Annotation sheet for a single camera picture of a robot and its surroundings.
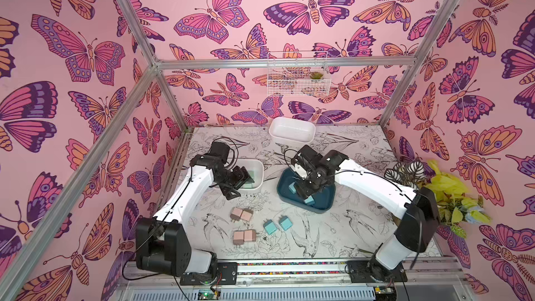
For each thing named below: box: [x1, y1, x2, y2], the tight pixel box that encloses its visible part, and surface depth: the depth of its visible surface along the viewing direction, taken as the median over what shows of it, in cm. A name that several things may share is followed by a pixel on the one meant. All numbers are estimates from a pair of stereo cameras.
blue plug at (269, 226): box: [262, 218, 278, 235], surface depth 85 cm
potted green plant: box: [384, 159, 492, 238], surface depth 71 cm
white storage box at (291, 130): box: [268, 117, 317, 144], surface depth 118 cm
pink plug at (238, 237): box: [232, 229, 245, 249], surface depth 83 cm
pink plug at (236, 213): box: [229, 206, 244, 221], surface depth 88 cm
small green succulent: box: [309, 71, 324, 80], surface depth 94 cm
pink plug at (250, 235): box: [243, 229, 257, 242], surface depth 83 cm
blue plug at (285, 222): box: [278, 215, 293, 231], surface depth 86 cm
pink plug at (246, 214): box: [240, 209, 254, 222], surface depth 87 cm
